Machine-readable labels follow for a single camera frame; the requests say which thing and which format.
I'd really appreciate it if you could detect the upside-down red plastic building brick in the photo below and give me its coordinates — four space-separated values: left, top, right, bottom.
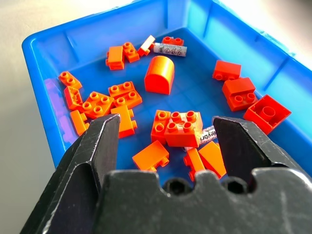
243 94 292 136

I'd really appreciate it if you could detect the red stepped toy brick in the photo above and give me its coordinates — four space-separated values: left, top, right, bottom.
221 77 259 112

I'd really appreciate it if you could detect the upside-down orange plastic building brick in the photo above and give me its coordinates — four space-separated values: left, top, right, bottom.
63 85 85 111

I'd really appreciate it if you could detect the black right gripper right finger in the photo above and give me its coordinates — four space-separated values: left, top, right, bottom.
211 116 312 182

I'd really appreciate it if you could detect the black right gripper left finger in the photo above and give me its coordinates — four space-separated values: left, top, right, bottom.
20 114 121 234

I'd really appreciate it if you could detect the blue plastic bin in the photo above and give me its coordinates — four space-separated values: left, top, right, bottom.
21 0 312 182

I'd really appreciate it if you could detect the red two-stud toy brick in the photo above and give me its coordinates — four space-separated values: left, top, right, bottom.
161 36 185 47

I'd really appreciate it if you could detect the orange arched brick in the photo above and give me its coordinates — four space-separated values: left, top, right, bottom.
144 55 175 96

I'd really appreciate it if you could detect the orange-red four-stud toy brick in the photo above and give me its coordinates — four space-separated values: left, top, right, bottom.
163 111 204 148

